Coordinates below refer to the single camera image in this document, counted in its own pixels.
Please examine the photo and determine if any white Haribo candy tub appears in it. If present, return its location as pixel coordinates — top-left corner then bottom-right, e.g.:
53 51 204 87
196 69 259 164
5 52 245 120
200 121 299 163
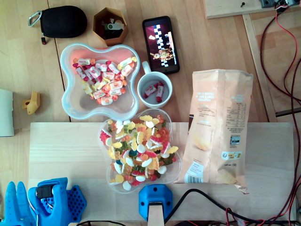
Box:
60 43 140 122

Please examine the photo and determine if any red white candy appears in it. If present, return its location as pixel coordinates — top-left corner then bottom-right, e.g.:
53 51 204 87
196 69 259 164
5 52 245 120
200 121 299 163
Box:
155 81 165 104
143 82 158 97

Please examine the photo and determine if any grey box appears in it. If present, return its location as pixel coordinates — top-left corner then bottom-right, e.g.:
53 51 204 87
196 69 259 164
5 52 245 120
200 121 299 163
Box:
0 89 15 137

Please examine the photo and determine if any yellow printed part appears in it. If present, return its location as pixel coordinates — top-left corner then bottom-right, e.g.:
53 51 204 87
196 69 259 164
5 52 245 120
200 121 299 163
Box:
22 91 41 115

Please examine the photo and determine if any white strawberry wrapped candy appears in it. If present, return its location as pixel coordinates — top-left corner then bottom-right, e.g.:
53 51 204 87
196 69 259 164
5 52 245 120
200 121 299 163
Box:
88 66 101 79

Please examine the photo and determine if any clear plastic gummy tray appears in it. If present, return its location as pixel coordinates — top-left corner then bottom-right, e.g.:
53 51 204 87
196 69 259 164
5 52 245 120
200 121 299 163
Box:
98 108 183 194

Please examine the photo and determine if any white mug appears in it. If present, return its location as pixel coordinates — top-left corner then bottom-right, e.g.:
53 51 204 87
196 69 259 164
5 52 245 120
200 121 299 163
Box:
137 60 174 109

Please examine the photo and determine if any white orange wrapped candy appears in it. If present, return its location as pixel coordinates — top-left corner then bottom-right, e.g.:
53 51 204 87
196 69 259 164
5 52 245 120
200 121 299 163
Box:
120 63 136 77

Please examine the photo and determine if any white yellow wrapped candy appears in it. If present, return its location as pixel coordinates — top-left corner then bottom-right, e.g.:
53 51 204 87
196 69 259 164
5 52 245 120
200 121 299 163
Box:
117 57 135 68

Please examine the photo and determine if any silver carabiner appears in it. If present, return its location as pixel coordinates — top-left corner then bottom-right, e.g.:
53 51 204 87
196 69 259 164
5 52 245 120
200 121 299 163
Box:
27 10 42 27

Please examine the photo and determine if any black zip pouch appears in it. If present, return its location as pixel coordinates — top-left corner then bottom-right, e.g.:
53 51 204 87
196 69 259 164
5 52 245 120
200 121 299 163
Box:
40 5 88 39

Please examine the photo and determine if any orange hexagonal box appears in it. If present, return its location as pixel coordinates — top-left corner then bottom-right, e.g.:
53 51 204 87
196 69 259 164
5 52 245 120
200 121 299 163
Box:
93 7 129 47

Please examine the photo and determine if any green silver USB stick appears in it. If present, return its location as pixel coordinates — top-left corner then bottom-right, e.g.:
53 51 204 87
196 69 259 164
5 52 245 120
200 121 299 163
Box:
103 22 125 31

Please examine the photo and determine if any orange chips bag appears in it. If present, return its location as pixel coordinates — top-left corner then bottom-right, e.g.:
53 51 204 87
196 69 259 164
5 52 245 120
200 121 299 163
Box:
174 69 254 195

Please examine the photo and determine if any black smartphone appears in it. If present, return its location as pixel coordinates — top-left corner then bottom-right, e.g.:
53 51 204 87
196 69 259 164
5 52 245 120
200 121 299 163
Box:
142 16 181 75

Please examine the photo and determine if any large wooden base board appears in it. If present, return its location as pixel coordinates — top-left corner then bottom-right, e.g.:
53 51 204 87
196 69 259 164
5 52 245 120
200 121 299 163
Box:
27 121 297 222

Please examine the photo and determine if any wooden slat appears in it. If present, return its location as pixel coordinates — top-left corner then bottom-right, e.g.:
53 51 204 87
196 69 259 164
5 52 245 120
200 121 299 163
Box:
243 14 278 122

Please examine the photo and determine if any small wooden board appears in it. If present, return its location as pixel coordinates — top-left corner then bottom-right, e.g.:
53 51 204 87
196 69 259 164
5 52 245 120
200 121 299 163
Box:
203 0 301 19

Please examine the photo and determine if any thin black cable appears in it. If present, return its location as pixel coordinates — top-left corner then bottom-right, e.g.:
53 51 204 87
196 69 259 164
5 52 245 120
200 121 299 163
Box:
76 220 129 226

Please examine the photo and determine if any blue post mount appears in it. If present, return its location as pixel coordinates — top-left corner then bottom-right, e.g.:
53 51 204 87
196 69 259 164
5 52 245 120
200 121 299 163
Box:
138 184 174 222

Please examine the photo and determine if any wooden post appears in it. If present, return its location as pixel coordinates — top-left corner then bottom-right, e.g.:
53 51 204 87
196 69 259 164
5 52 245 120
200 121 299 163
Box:
147 202 165 226

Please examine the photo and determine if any thick black cable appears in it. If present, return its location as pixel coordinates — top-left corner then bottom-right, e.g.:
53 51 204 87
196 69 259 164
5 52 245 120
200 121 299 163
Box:
164 189 297 226

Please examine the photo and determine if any red black twisted cable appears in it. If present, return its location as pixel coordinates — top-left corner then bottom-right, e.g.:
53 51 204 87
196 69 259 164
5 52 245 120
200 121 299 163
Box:
225 9 301 226
260 11 301 105

